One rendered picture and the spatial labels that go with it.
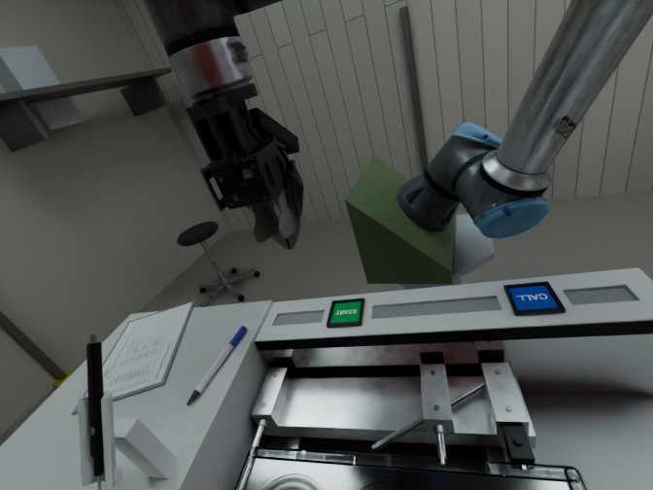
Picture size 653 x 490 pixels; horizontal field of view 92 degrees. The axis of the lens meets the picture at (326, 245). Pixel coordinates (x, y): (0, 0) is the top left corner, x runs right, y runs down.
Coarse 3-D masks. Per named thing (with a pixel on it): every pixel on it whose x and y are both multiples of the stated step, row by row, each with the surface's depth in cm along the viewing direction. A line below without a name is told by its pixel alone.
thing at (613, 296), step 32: (448, 288) 49; (480, 288) 47; (576, 288) 42; (608, 288) 41; (640, 288) 39; (288, 320) 54; (320, 320) 52; (384, 320) 47; (416, 320) 45; (448, 320) 44; (480, 320) 42; (512, 320) 41; (544, 320) 39; (576, 320) 38; (608, 320) 37; (640, 320) 36
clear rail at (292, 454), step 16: (256, 448) 42; (272, 448) 41; (288, 448) 41; (336, 464) 38; (352, 464) 37; (368, 464) 37; (384, 464) 36; (400, 464) 36; (416, 464) 35; (432, 464) 35; (448, 464) 34; (464, 464) 34; (480, 464) 33; (496, 464) 33; (512, 464) 33; (528, 464) 32; (544, 464) 32; (560, 480) 31
